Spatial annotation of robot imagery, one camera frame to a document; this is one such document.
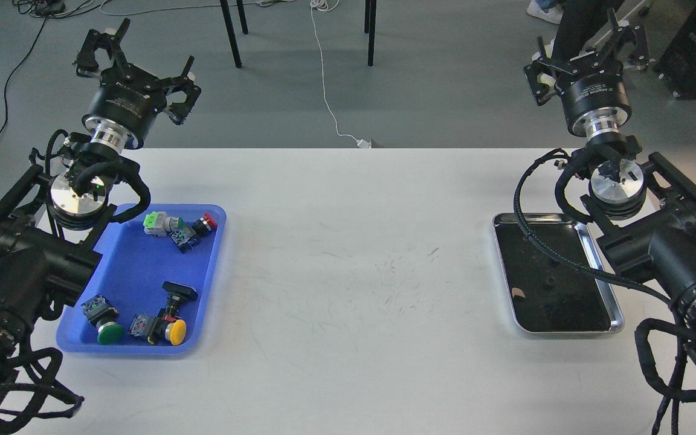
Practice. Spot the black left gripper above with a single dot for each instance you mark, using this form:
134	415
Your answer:
123	104

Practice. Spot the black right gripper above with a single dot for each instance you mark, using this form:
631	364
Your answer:
594	102

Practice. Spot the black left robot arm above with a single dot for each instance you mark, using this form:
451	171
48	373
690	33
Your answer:
52	218

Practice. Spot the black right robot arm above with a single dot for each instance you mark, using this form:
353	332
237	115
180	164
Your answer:
646	211

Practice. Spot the person in black trousers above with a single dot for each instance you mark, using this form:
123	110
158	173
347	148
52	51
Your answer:
578	21

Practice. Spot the black table leg left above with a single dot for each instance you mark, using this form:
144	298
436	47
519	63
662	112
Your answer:
229	25

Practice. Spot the black table leg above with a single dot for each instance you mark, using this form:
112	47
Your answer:
370	13
229	25

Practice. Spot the blue plastic tray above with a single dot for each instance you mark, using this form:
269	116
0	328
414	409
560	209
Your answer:
131	273

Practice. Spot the black table leg right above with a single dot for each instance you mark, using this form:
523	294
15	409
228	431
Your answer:
370	13

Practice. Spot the silver metal tray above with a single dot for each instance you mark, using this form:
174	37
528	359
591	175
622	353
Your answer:
577	305

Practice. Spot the green white push button switch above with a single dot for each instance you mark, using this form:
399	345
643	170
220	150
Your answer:
160	224

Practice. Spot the red push button switch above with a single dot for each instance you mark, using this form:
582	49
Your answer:
186	236

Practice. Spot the yellow push button switch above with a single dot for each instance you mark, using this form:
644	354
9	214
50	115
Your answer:
153	329

